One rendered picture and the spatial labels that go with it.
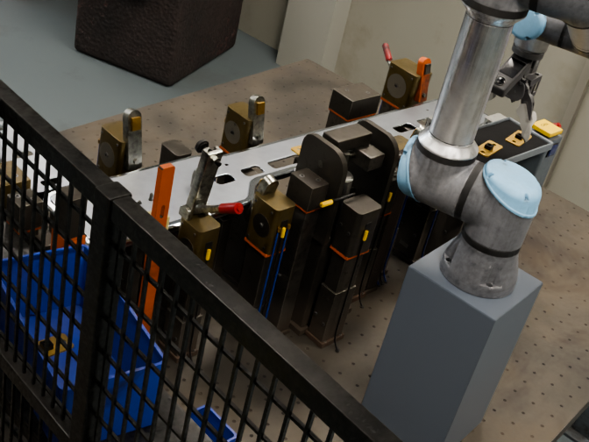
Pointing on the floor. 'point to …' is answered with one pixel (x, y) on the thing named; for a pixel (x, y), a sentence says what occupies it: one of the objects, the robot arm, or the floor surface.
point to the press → (157, 34)
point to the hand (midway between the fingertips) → (495, 129)
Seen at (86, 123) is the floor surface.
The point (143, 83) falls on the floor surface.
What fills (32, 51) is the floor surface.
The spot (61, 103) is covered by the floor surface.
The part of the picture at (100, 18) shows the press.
